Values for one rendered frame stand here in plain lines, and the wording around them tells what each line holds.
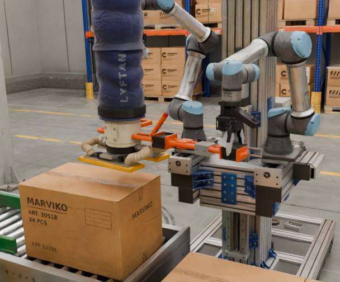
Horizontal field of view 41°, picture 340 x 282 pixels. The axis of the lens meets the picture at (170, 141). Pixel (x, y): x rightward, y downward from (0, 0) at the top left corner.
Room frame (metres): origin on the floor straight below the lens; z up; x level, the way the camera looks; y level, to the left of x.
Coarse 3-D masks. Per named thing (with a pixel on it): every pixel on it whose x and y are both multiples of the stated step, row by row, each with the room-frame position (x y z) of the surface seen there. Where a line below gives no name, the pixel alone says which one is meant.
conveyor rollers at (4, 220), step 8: (0, 208) 2.81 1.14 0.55; (8, 208) 2.83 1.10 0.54; (0, 216) 2.68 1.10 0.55; (8, 216) 2.71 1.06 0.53; (16, 216) 2.67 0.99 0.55; (0, 224) 2.56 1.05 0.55; (8, 224) 2.60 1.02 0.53; (16, 224) 2.55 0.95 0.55; (0, 232) 2.44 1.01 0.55; (8, 232) 2.48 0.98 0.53; (16, 232) 2.44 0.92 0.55; (16, 240) 2.33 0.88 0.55; (24, 240) 2.35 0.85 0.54; (24, 248) 2.24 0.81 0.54; (16, 256) 2.18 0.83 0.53; (24, 256) 2.14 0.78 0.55; (48, 264) 2.05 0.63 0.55; (56, 264) 2.07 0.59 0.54; (80, 272) 1.97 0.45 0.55; (88, 272) 2.00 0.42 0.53; (112, 280) 1.89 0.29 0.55
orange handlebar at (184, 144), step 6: (144, 120) 2.34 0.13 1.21; (150, 120) 2.33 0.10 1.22; (144, 126) 2.27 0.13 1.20; (102, 132) 2.14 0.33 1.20; (138, 138) 1.99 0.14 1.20; (144, 138) 1.97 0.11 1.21; (150, 138) 1.95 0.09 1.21; (174, 138) 1.93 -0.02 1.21; (168, 144) 1.89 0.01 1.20; (174, 144) 1.87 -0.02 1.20; (180, 144) 1.85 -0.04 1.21; (186, 144) 1.83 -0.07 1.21; (192, 144) 1.82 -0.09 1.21; (210, 150) 1.76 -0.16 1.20; (216, 150) 1.74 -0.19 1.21; (240, 156) 1.68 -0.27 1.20
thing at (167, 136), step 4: (160, 132) 1.98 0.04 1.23; (164, 132) 1.99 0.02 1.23; (168, 132) 1.98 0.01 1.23; (152, 136) 1.92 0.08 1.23; (156, 136) 1.95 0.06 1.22; (160, 136) 1.95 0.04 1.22; (164, 136) 1.94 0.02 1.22; (168, 136) 1.90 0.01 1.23; (172, 136) 1.92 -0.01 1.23; (176, 136) 1.94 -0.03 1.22; (152, 140) 1.93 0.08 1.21; (156, 140) 1.92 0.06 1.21; (160, 140) 1.89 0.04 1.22; (164, 140) 1.89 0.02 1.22; (152, 144) 1.92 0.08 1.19; (156, 144) 1.91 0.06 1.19; (160, 144) 1.89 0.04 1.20; (164, 144) 1.89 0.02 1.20; (160, 148) 1.89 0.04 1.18; (164, 148) 1.89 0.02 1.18; (168, 148) 1.89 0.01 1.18
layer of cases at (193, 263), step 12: (192, 252) 2.14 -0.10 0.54; (180, 264) 2.02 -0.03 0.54; (192, 264) 2.02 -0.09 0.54; (204, 264) 2.02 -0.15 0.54; (216, 264) 2.01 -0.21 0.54; (228, 264) 2.01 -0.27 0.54; (240, 264) 2.01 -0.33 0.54; (168, 276) 1.91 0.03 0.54; (180, 276) 1.91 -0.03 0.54; (192, 276) 1.91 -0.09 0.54; (204, 276) 1.90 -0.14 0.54; (216, 276) 1.90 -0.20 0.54; (228, 276) 1.90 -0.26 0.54; (240, 276) 1.89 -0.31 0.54; (252, 276) 1.89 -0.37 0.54; (264, 276) 1.89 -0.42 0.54; (276, 276) 1.89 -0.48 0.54; (288, 276) 1.88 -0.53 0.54
